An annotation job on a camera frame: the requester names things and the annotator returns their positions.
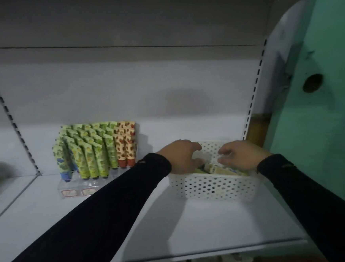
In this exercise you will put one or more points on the clear acrylic display rack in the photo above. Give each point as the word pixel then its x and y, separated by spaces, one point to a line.
pixel 78 185

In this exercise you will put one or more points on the person's right forearm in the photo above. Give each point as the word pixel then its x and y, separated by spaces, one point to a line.
pixel 313 200

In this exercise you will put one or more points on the white store shelf unit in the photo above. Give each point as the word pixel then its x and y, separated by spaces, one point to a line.
pixel 133 96

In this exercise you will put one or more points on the person's left hand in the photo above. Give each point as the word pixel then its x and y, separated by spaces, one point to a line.
pixel 182 160

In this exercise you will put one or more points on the person's right hand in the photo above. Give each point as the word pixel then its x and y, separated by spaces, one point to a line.
pixel 245 154

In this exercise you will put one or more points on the white perforated basket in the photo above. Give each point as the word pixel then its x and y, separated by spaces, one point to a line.
pixel 215 188

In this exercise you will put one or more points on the row of cream tubes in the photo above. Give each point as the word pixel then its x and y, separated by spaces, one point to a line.
pixel 122 125

